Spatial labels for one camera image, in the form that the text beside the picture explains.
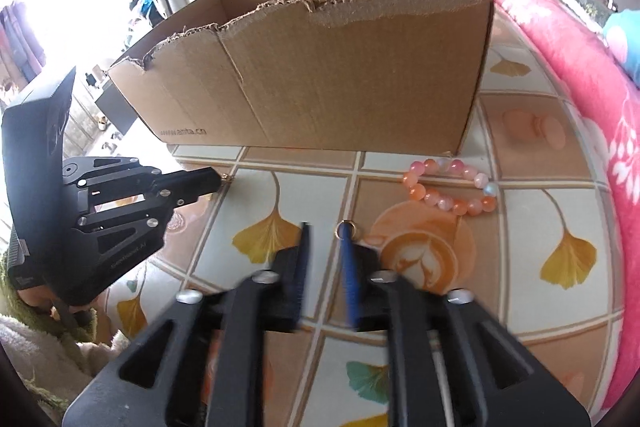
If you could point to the person's left hand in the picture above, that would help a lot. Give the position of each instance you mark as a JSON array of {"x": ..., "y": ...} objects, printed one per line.
[{"x": 37, "y": 298}]

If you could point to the hanging clothes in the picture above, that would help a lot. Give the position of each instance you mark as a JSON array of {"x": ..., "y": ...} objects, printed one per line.
[{"x": 20, "y": 42}]

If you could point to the blue pillow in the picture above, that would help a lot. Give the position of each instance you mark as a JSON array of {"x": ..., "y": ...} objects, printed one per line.
[{"x": 625, "y": 47}]

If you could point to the white and green fluffy clothing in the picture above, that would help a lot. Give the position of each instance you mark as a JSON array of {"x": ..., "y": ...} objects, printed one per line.
[{"x": 30, "y": 347}]

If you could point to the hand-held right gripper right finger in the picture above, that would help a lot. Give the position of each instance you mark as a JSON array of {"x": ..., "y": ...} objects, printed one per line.
[{"x": 351, "y": 292}]

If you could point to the grey cabinet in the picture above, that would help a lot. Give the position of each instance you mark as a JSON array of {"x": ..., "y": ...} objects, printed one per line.
[{"x": 117, "y": 112}]

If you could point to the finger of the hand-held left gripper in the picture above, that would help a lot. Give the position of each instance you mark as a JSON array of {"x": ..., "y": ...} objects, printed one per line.
[
  {"x": 195, "y": 179},
  {"x": 125, "y": 247}
]

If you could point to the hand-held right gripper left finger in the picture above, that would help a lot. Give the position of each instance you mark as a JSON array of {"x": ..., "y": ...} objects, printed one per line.
[{"x": 299, "y": 287}]

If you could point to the pink floral blanket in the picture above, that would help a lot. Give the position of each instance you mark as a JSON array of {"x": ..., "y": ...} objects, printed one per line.
[{"x": 575, "y": 72}]

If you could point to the ginkgo leaf patterned tablecloth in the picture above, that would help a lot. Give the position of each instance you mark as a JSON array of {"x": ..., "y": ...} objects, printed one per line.
[{"x": 525, "y": 157}]

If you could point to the pile of clothes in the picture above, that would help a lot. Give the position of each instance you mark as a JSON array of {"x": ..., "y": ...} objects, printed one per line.
[{"x": 145, "y": 4}]

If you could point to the brown cardboard box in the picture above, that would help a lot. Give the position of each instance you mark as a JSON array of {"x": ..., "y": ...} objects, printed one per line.
[{"x": 325, "y": 82}]

